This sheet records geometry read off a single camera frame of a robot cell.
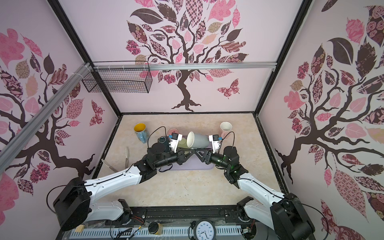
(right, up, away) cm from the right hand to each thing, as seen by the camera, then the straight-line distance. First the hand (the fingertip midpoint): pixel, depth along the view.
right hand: (195, 150), depth 74 cm
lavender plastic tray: (-1, -5, -4) cm, 6 cm away
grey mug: (+1, +5, -1) cm, 6 cm away
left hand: (0, -2, -1) cm, 2 cm away
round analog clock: (+4, -36, -6) cm, 37 cm away
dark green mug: (-21, +4, +18) cm, 28 cm away
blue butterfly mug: (-38, +11, +26) cm, 48 cm away
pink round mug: (-15, +10, +22) cm, 28 cm away
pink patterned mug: (+21, +12, +26) cm, 36 cm away
